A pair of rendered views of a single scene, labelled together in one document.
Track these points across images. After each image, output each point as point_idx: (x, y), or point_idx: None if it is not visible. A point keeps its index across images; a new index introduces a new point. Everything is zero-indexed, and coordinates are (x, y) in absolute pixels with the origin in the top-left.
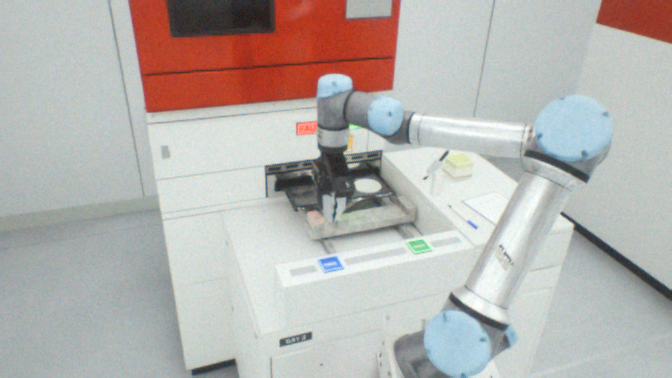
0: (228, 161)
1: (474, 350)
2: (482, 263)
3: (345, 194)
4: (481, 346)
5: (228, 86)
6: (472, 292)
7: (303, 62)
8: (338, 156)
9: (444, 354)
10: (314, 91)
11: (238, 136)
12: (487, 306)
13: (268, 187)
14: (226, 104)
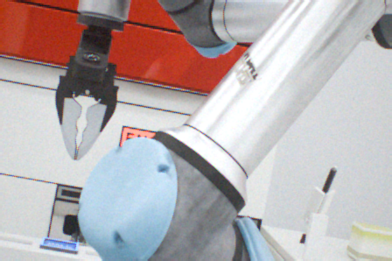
0: (2, 158)
1: (143, 186)
2: (214, 87)
3: (85, 69)
4: (156, 177)
5: (28, 28)
6: (184, 124)
7: (148, 24)
8: (101, 36)
9: (99, 204)
10: (157, 73)
11: (28, 120)
12: (196, 137)
13: (53, 222)
14: (18, 55)
